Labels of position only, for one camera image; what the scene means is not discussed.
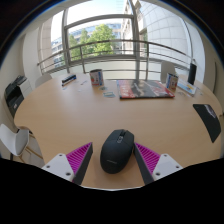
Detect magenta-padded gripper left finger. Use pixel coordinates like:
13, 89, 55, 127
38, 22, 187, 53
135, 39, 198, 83
41, 141, 94, 186

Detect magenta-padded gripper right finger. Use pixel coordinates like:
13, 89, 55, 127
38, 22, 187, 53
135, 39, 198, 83
133, 142, 184, 186

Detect black computer mouse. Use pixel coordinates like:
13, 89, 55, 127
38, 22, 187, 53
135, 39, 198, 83
99, 129, 136, 175

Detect black mouse pad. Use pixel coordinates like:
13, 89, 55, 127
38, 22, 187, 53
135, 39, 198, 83
192, 103, 222, 144

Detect white chair with wooden legs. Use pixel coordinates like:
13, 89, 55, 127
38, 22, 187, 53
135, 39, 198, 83
0, 123, 44, 161

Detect red magazine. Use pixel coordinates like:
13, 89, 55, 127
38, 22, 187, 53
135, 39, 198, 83
116, 79, 176, 100

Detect light blue magazine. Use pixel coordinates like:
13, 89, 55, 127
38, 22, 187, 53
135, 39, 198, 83
176, 79, 198, 97

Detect dark blue stapler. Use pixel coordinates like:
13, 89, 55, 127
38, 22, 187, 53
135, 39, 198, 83
61, 73, 78, 87

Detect printed white mug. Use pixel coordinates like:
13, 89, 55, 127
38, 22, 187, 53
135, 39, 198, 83
89, 68, 105, 87

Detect black cylindrical speaker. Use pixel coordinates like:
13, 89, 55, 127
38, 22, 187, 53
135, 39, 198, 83
187, 62, 198, 86

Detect grey metal balcony railing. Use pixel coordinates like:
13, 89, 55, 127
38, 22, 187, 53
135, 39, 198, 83
36, 39, 198, 76

